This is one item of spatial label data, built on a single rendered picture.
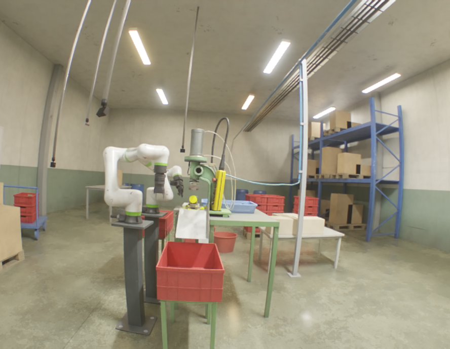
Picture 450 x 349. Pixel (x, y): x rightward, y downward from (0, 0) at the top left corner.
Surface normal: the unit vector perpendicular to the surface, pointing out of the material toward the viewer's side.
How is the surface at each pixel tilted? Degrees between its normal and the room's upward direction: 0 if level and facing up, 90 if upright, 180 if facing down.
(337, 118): 90
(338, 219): 90
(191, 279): 90
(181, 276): 90
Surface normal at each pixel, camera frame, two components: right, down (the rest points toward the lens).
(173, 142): 0.10, -0.01
